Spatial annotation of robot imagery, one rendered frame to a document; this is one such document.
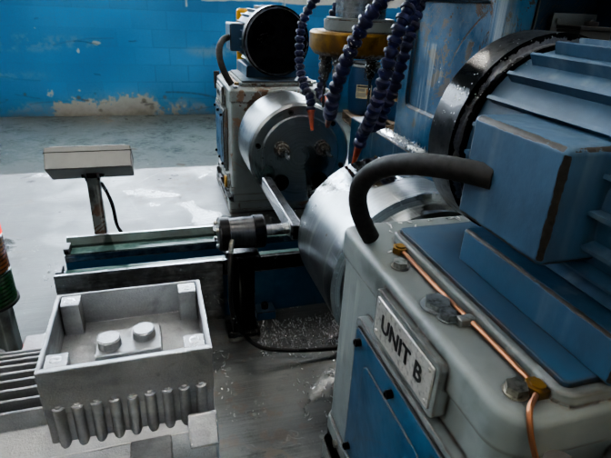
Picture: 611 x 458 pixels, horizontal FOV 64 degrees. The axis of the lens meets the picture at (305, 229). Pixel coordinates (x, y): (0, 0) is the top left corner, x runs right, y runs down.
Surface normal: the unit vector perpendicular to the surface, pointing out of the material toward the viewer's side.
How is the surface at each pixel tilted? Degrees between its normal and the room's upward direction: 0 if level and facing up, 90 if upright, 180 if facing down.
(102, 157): 53
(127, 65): 90
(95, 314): 90
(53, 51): 90
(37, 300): 0
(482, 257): 90
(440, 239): 0
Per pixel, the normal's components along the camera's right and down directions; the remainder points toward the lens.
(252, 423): 0.04, -0.90
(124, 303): 0.29, 0.42
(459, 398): -0.96, 0.08
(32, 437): 0.18, -0.54
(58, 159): 0.25, -0.20
